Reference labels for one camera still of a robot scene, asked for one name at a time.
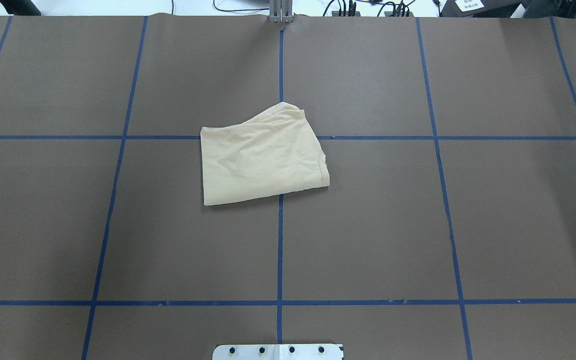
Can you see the black box with label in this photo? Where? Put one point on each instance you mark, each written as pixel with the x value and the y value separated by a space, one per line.
pixel 478 8

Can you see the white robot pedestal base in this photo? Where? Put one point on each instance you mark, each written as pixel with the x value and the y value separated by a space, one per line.
pixel 299 351

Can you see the cream long-sleeve printed shirt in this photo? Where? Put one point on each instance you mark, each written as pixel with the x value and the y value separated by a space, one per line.
pixel 275 152

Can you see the aluminium frame post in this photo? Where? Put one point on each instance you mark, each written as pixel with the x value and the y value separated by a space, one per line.
pixel 281 11

